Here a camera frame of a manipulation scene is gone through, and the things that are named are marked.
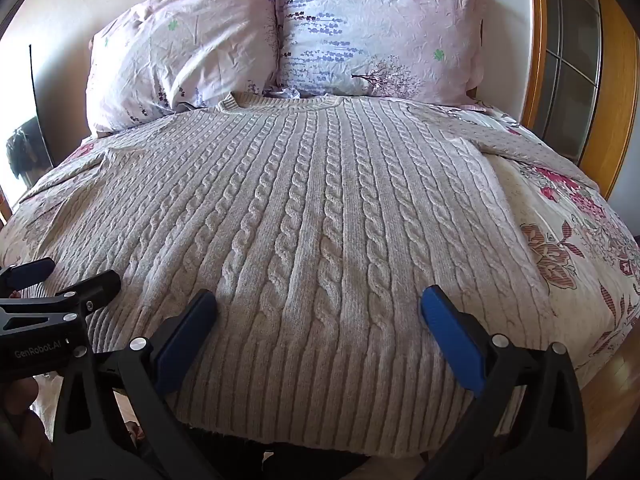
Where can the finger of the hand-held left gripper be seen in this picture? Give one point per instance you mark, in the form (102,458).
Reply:
(30,272)
(92,290)

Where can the lavender print pillow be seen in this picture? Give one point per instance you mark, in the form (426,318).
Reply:
(380,20)

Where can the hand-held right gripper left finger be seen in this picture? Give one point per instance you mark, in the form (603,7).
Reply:
(185,340)

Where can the person's left hand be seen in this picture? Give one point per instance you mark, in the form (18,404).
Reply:
(22,400)

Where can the wooden headboard shelf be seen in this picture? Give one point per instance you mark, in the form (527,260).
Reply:
(615,85)

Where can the pink pillow with green clover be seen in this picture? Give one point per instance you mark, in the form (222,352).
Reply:
(190,45)

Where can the floral bedsheet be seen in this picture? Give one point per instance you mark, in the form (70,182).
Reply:
(575,260)

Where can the black framed mirror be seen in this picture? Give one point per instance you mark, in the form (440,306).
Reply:
(30,135)

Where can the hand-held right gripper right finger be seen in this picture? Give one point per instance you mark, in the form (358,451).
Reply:
(450,340)

